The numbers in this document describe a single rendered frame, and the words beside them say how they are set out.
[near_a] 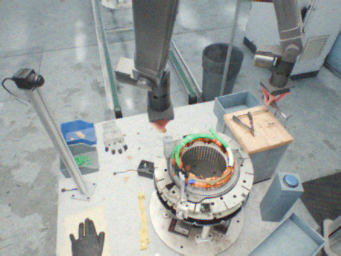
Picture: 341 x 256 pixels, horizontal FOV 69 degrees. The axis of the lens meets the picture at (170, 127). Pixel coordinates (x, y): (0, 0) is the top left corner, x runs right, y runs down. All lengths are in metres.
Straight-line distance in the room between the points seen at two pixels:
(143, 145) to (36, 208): 1.16
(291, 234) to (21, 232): 1.78
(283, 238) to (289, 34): 0.58
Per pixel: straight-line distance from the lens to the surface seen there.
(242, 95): 1.18
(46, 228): 2.09
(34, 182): 2.33
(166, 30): 0.35
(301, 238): 0.87
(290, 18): 0.79
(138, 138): 1.31
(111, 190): 1.16
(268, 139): 0.99
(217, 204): 0.76
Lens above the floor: 1.77
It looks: 47 degrees down
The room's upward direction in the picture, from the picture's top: straight up
